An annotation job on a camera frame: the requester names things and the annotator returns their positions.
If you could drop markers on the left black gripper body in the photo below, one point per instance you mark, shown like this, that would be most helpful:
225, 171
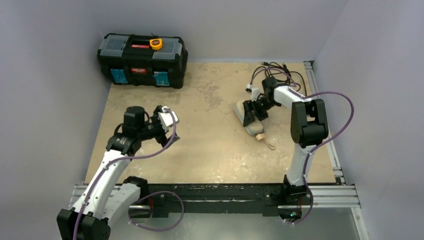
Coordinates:
159, 126

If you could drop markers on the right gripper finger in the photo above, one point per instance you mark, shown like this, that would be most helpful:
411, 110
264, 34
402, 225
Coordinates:
261, 115
249, 113

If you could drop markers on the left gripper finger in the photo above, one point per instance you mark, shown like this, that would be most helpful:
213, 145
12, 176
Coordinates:
158, 111
168, 141

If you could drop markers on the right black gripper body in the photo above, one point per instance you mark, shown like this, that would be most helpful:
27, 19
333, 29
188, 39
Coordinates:
251, 108

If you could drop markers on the beige umbrella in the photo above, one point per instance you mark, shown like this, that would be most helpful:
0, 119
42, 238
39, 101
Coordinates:
255, 129

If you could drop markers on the black plastic toolbox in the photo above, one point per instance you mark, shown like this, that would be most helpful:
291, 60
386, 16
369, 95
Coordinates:
127, 59

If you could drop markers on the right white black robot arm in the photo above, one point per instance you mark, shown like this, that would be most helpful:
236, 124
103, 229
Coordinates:
308, 127

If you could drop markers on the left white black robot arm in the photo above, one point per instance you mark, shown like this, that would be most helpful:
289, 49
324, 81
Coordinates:
139, 136

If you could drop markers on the yellow tape measure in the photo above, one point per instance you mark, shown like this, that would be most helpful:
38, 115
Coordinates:
156, 44

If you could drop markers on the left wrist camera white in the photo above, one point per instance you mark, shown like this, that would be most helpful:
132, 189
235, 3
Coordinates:
167, 117

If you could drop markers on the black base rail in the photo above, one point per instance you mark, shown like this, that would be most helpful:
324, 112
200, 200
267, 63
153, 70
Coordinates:
267, 199

